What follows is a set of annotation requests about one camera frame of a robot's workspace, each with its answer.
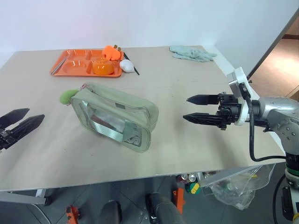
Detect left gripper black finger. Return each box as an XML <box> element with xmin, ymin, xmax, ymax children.
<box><xmin>9</xmin><ymin>114</ymin><xmax>45</xmax><ymax>146</ymax></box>
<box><xmin>0</xmin><ymin>107</ymin><xmax>30</xmax><ymax>129</ymax></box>

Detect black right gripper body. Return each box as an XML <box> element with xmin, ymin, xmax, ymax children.
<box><xmin>216</xmin><ymin>93</ymin><xmax>242</xmax><ymax>130</ymax></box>

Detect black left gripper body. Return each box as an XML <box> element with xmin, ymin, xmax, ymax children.
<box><xmin>0</xmin><ymin>127</ymin><xmax>15</xmax><ymax>151</ymax></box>

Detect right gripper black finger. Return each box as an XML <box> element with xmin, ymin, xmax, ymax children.
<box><xmin>182</xmin><ymin>112</ymin><xmax>222</xmax><ymax>127</ymax></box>
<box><xmin>186</xmin><ymin>94</ymin><xmax>220</xmax><ymax>106</ymax></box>

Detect green transparent pouch bag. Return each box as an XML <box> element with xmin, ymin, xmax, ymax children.
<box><xmin>70</xmin><ymin>82</ymin><xmax>160</xmax><ymax>154</ymax></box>

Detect green fuzzy zipper charm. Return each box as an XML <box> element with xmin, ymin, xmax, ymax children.
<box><xmin>59</xmin><ymin>89</ymin><xmax>78</xmax><ymax>105</ymax></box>

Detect pale blue-green cloth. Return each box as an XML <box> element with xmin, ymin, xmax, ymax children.
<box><xmin>169</xmin><ymin>45</ymin><xmax>218</xmax><ymax>63</ymax></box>

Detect metal chopsticks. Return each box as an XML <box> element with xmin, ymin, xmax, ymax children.
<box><xmin>51</xmin><ymin>55</ymin><xmax>69</xmax><ymax>76</ymax></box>

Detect brown wooden door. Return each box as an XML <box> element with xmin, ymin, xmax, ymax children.
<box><xmin>247</xmin><ymin>0</ymin><xmax>299</xmax><ymax>101</ymax></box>

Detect green and yellow round object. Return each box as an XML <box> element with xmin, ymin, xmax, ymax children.
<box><xmin>185</xmin><ymin>182</ymin><xmax>201</xmax><ymax>195</ymax></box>

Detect black chopsticks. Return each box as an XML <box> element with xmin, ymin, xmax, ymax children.
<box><xmin>122</xmin><ymin>51</ymin><xmax>141</xmax><ymax>76</ymax></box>

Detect orange compartment tray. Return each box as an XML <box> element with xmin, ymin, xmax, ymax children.
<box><xmin>50</xmin><ymin>48</ymin><xmax>125</xmax><ymax>78</ymax></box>

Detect clear plastic bag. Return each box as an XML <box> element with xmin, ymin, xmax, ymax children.
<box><xmin>202</xmin><ymin>164</ymin><xmax>275</xmax><ymax>210</ymax></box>

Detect white rounded object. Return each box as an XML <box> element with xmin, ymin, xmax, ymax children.
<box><xmin>119</xmin><ymin>59</ymin><xmax>136</xmax><ymax>74</ymax></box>

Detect orange translucent bowl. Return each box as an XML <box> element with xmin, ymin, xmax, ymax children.
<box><xmin>92</xmin><ymin>57</ymin><xmax>114</xmax><ymax>76</ymax></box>

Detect dark rounded shape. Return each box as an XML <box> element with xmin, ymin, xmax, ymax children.
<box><xmin>146</xmin><ymin>193</ymin><xmax>185</xmax><ymax>224</ymax></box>

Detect orange plush toy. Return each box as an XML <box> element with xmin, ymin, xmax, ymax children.
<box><xmin>102</xmin><ymin>45</ymin><xmax>121</xmax><ymax>62</ymax></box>

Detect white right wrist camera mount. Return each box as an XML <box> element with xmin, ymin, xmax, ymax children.
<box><xmin>226</xmin><ymin>67</ymin><xmax>260</xmax><ymax>127</ymax></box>

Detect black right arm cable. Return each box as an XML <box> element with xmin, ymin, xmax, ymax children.
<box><xmin>242</xmin><ymin>87</ymin><xmax>287</xmax><ymax>162</ymax></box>

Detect grey table frame bar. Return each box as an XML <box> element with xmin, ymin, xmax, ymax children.
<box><xmin>0</xmin><ymin>188</ymin><xmax>53</xmax><ymax>206</ymax></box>

